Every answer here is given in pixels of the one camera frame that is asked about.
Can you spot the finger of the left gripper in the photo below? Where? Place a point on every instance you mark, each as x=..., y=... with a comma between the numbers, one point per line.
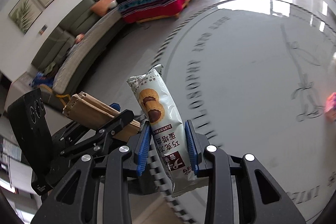
x=115, y=106
x=110, y=126

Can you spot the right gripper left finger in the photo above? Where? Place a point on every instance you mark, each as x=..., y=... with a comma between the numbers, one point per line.
x=75, y=197

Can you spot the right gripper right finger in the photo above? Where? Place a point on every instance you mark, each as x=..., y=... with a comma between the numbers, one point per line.
x=241, y=183

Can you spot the biscuit snack wrapper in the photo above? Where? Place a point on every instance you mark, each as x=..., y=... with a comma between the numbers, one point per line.
x=168, y=130

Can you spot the brown cardboard box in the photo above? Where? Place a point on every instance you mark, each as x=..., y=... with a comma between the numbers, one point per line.
x=89, y=111

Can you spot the green curved sofa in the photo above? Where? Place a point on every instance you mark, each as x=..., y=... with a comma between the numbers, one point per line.
x=77, y=42

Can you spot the blue bag on sofa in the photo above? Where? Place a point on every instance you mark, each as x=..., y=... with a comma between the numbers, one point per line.
x=41, y=79

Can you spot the orange cushion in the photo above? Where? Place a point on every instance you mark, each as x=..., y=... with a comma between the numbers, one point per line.
x=102, y=7

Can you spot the pink item in plastic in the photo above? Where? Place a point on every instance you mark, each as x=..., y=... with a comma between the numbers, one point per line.
x=330, y=108

